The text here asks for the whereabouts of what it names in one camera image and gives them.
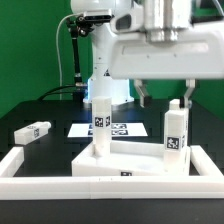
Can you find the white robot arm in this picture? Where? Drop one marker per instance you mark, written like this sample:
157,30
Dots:
151,40

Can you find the white desk top tray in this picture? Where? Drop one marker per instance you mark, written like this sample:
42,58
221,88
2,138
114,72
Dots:
132,159

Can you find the black camera stand pole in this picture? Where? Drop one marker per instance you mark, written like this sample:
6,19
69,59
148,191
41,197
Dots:
73,30

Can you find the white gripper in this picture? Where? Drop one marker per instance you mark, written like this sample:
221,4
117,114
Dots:
197,54

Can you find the white U-shaped frame fence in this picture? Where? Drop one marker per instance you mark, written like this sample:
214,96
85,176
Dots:
118,187

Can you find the black camera on stand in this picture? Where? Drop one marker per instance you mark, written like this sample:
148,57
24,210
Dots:
88,20

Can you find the sheet with fiducial markers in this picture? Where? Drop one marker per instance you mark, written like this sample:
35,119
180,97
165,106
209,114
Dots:
118,129

